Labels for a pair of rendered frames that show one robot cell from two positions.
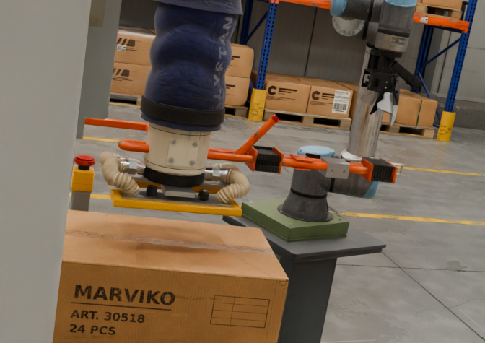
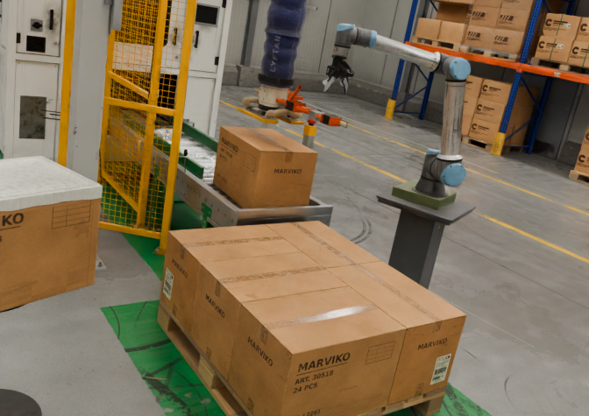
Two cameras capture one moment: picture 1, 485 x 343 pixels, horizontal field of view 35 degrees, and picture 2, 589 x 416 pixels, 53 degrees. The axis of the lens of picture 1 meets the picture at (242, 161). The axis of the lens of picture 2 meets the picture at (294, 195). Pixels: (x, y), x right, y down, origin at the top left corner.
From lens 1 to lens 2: 3.48 m
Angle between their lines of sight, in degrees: 66
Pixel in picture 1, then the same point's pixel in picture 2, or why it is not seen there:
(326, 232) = (421, 200)
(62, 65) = (80, 7)
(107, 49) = (113, 11)
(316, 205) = (424, 183)
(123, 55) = not seen: outside the picture
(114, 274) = (228, 135)
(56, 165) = (79, 29)
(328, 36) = not seen: outside the picture
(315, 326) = (415, 265)
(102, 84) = (112, 20)
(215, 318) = (244, 162)
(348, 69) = not seen: outside the picture
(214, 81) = (272, 63)
